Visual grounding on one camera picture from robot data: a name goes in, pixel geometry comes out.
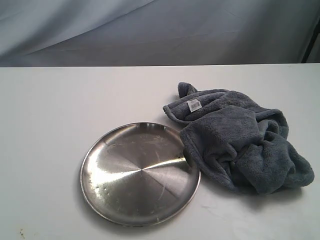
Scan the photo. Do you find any grey fleece towel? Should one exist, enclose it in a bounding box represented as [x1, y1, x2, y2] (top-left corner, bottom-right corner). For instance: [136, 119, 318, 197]
[163, 82, 315, 195]

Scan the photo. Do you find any round stainless steel plate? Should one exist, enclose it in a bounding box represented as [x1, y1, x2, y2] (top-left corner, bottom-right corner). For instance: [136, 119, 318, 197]
[79, 122, 201, 227]

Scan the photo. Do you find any grey backdrop cloth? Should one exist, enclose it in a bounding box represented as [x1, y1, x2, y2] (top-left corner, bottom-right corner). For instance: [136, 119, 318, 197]
[0, 0, 320, 67]

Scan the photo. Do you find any black backdrop stand pole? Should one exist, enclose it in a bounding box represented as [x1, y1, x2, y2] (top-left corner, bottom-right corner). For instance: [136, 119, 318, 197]
[300, 14, 320, 64]

